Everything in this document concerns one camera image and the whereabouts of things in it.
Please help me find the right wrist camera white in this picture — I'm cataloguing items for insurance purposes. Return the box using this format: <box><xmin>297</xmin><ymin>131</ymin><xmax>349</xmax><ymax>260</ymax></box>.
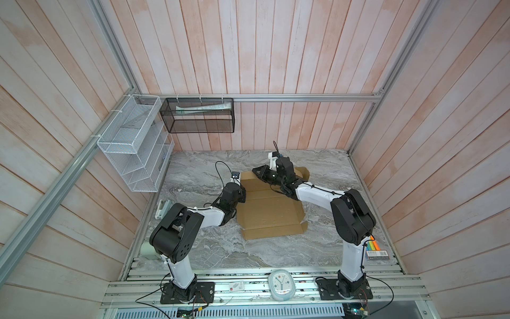
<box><xmin>268</xmin><ymin>151</ymin><xmax>281</xmax><ymax>171</ymax></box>

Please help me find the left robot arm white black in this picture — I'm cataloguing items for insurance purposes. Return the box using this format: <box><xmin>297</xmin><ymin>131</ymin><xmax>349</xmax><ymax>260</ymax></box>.
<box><xmin>149</xmin><ymin>182</ymin><xmax>246</xmax><ymax>289</ymax></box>

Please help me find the white small stapler device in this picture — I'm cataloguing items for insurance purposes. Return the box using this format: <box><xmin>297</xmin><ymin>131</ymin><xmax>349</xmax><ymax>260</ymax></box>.
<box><xmin>155</xmin><ymin>199</ymin><xmax>169</xmax><ymax>220</ymax></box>

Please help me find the coloured marker pen pack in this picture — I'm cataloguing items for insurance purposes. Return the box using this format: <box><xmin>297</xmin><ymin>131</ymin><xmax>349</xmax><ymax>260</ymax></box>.
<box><xmin>365</xmin><ymin>236</ymin><xmax>390</xmax><ymax>260</ymax></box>

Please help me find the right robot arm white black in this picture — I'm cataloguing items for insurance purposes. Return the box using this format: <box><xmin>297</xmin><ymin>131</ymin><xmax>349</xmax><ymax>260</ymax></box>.
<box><xmin>252</xmin><ymin>152</ymin><xmax>377</xmax><ymax>298</ymax></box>

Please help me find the white paper in basket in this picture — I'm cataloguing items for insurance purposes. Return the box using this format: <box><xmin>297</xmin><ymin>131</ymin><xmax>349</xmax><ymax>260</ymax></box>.
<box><xmin>175</xmin><ymin>102</ymin><xmax>232</xmax><ymax>116</ymax></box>

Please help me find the brown cardboard box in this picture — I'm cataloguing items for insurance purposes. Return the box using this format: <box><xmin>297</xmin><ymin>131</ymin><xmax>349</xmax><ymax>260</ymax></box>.
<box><xmin>236</xmin><ymin>171</ymin><xmax>308</xmax><ymax>241</ymax></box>

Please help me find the small white label tag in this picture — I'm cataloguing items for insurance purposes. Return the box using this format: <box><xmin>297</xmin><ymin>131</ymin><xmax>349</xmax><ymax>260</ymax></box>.
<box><xmin>229</xmin><ymin>281</ymin><xmax>244</xmax><ymax>292</ymax></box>

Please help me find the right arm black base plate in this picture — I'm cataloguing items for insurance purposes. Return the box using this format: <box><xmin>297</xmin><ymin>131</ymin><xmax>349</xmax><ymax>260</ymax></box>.
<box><xmin>315</xmin><ymin>277</ymin><xmax>373</xmax><ymax>300</ymax></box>

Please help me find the black wire mesh basket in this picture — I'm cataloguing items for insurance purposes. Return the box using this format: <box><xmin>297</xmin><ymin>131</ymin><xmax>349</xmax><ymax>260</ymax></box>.
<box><xmin>159</xmin><ymin>97</ymin><xmax>236</xmax><ymax>134</ymax></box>

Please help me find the white wire mesh shelf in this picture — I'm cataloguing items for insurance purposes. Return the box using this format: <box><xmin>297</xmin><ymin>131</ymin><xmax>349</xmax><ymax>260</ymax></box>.
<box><xmin>97</xmin><ymin>94</ymin><xmax>175</xmax><ymax>193</ymax></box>

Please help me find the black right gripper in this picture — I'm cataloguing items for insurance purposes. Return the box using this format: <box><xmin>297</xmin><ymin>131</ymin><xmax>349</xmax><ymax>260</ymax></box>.
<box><xmin>252</xmin><ymin>165</ymin><xmax>286</xmax><ymax>188</ymax></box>

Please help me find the white round clock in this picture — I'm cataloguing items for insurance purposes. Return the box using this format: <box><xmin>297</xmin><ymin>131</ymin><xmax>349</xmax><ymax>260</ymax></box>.
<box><xmin>268</xmin><ymin>269</ymin><xmax>296</xmax><ymax>302</ymax></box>

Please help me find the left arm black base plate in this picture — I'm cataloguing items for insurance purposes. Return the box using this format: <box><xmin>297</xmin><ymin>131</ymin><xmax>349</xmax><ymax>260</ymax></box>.
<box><xmin>160</xmin><ymin>282</ymin><xmax>215</xmax><ymax>304</ymax></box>

